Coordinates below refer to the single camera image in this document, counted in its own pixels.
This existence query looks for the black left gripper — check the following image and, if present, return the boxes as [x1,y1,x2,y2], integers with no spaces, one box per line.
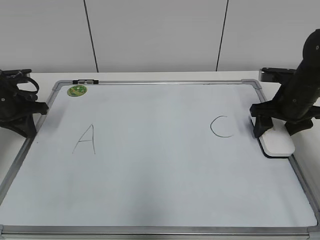
[0,69,49,138]

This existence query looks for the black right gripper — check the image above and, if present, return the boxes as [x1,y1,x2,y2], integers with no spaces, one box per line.
[250,98,320,138]

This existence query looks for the white whiteboard eraser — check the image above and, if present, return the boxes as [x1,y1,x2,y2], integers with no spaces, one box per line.
[252,118,296,159]

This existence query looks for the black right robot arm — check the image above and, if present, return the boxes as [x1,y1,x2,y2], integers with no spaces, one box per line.
[249,29,320,138]

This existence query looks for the green round magnet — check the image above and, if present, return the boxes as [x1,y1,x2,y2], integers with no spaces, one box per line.
[67,85,88,97]

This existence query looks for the white framed whiteboard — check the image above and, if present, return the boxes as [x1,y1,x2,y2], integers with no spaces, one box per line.
[0,79,320,240]

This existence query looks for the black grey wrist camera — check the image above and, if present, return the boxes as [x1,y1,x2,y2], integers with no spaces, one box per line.
[259,67,296,83]

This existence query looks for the black grey frame clip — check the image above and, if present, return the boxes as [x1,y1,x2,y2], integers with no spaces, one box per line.
[72,79,99,85]

